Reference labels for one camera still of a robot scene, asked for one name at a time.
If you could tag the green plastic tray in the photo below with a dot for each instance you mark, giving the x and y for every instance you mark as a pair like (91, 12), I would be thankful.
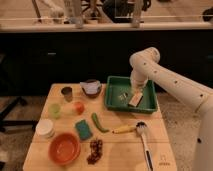
(118, 94)

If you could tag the dark grape bunch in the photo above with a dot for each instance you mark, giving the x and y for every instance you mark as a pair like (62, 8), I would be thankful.
(96, 151)

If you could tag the dark brown cup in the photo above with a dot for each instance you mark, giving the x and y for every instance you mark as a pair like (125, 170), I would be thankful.
(67, 93)

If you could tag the dark bowl with cloth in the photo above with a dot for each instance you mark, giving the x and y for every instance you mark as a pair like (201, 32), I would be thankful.
(91, 88)

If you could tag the teal sponge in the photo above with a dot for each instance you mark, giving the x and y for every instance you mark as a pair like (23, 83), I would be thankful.
(83, 130)

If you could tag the light green cup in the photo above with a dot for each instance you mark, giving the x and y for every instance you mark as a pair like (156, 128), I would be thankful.
(54, 111)

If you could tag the yellow banana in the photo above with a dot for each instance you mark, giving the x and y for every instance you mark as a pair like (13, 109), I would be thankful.
(124, 129)

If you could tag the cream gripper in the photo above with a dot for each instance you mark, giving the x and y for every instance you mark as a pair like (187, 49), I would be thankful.
(136, 90)

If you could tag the orange tomato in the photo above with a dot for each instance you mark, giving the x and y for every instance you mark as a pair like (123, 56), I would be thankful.
(79, 107)

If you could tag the orange bowl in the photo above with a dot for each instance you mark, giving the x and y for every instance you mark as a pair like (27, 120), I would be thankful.
(64, 149)

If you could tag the white dish brush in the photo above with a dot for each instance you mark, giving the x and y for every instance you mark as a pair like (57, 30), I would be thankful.
(141, 130)

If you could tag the white lidded container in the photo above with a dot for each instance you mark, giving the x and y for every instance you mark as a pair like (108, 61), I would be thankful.
(44, 128)

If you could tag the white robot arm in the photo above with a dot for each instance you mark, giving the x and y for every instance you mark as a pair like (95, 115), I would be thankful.
(196, 96)

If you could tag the green chili pepper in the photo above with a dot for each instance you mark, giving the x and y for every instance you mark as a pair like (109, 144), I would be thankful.
(97, 123)

